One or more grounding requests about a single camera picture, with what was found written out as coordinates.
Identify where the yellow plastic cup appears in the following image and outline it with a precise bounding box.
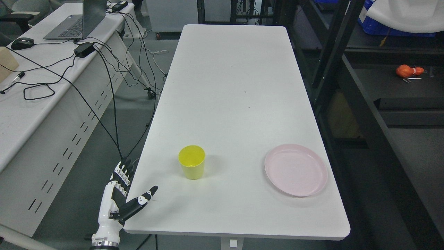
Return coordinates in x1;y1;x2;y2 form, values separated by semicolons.
178;145;206;180

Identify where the orange toy on shelf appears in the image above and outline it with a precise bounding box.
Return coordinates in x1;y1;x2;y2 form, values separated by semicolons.
395;64;425;78

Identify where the white table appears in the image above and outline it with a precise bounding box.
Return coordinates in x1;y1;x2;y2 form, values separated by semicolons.
124;24;350;240

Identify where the pink plastic plate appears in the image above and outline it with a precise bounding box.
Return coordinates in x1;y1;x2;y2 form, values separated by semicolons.
264;144;328;197

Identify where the black power brick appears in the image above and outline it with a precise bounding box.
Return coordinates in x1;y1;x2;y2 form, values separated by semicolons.
111;1;128;12

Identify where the black power adapter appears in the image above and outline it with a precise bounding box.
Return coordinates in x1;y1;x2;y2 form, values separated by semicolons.
74;42;95;58

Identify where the black metal rack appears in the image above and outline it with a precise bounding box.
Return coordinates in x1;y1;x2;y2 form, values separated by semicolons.
272;0;443;250

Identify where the white side desk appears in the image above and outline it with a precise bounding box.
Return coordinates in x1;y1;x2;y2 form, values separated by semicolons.
0;3;140;237

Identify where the grey laptop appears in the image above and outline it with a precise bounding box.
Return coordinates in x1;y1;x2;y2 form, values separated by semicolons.
43;0;107;41

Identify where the black marker pen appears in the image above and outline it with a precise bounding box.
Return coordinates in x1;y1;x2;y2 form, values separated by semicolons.
0;72;25;94

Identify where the black computer mouse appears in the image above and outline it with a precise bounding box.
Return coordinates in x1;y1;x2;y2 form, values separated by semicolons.
10;37;35;50

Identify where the cardboard box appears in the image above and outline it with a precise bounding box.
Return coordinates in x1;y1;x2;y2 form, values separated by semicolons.
0;47;19;82

